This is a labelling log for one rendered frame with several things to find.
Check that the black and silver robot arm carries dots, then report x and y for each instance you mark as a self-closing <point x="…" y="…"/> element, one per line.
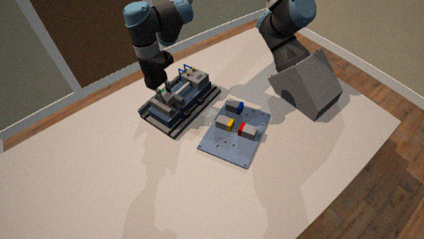
<point x="277" y="26"/>

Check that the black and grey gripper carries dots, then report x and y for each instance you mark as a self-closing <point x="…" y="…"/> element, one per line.
<point x="152" y="64"/>

